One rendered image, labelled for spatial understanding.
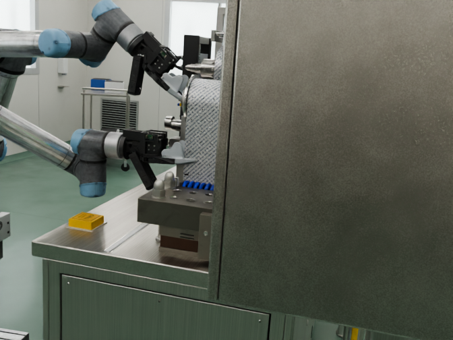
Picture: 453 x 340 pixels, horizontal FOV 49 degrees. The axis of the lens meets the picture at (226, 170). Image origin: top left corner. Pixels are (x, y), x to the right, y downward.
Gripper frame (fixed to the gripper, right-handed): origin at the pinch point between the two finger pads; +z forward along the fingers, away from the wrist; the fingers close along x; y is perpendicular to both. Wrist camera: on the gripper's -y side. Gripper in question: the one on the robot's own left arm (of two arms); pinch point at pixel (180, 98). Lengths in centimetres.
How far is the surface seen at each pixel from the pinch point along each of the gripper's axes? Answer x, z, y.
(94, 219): -19.2, 8.2, -35.6
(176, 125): -0.3, 4.0, -6.5
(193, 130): -8.4, 10.0, -1.3
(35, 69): 423, -259, -234
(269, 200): -92, 33, 26
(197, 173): -8.4, 19.0, -9.1
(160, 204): -28.1, 19.3, -13.6
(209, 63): 20.4, -5.4, 9.0
